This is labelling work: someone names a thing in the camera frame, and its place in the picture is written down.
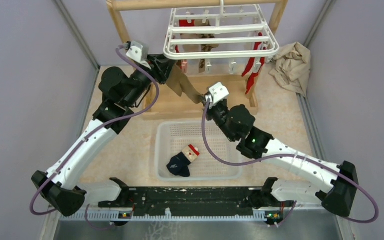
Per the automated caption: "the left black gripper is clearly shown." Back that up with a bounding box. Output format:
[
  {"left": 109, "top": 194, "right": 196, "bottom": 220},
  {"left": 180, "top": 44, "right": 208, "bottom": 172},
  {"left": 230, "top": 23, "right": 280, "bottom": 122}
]
[{"left": 124, "top": 52, "right": 177, "bottom": 107}]

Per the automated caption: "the tan brown sock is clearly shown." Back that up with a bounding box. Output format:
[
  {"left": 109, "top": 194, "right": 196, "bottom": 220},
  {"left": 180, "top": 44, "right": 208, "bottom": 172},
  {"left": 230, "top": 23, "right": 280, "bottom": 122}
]
[{"left": 166, "top": 64, "right": 204, "bottom": 104}]

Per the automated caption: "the navy santa sock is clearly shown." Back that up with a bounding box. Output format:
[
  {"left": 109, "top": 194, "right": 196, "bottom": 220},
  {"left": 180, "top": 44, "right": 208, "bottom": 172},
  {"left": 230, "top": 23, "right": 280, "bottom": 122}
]
[{"left": 166, "top": 144, "right": 200, "bottom": 178}]

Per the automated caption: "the white clip drying hanger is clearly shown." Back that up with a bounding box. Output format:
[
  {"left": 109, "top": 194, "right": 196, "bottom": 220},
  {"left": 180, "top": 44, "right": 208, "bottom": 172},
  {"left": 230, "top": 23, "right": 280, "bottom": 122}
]
[{"left": 163, "top": 1, "right": 280, "bottom": 74}]

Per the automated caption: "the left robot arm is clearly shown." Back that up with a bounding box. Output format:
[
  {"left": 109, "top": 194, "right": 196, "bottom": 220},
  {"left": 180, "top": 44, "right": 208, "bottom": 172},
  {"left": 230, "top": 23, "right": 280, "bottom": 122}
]
[{"left": 29, "top": 54, "right": 176, "bottom": 217}]

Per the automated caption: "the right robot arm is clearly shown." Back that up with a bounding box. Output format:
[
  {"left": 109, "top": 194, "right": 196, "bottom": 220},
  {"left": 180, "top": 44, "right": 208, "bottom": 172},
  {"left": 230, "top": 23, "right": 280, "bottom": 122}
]
[{"left": 201, "top": 100, "right": 360, "bottom": 218}]

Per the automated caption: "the wooden hanger stand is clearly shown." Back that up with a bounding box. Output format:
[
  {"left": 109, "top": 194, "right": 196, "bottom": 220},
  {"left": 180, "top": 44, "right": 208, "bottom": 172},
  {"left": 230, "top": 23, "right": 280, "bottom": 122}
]
[{"left": 103, "top": 0, "right": 288, "bottom": 120}]

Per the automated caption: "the pink clothespin clip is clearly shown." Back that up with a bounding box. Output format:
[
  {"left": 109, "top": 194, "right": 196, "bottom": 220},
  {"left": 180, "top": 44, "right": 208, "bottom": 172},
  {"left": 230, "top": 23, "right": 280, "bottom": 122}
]
[{"left": 180, "top": 59, "right": 188, "bottom": 74}]

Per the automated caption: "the brown argyle sock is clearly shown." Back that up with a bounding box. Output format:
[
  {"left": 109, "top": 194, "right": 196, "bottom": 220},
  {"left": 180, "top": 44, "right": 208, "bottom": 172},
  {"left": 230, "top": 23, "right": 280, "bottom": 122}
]
[{"left": 197, "top": 19, "right": 219, "bottom": 74}]

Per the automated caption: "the red santa sock left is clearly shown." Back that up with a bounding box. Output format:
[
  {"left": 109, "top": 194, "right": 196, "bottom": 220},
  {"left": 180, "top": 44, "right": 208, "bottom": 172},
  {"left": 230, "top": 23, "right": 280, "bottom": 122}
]
[{"left": 174, "top": 19, "right": 196, "bottom": 74}]

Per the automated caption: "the beige crumpled cloth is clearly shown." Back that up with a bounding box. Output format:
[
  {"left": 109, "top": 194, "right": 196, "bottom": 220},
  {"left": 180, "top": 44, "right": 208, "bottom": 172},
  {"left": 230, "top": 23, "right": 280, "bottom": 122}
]
[{"left": 269, "top": 42, "right": 311, "bottom": 97}]

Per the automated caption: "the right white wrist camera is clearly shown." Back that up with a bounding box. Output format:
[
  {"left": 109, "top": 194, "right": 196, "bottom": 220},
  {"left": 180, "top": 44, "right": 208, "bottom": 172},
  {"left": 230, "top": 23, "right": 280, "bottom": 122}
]
[{"left": 204, "top": 82, "right": 230, "bottom": 109}]

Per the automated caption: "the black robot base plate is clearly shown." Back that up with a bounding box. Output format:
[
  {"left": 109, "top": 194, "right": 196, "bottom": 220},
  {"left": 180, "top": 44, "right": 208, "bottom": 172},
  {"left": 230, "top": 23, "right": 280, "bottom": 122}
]
[{"left": 98, "top": 186, "right": 293, "bottom": 219}]

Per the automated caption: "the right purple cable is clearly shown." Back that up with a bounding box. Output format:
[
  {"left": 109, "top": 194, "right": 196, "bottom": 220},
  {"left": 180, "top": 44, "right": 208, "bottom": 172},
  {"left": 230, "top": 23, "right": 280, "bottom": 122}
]
[{"left": 201, "top": 97, "right": 380, "bottom": 224}]

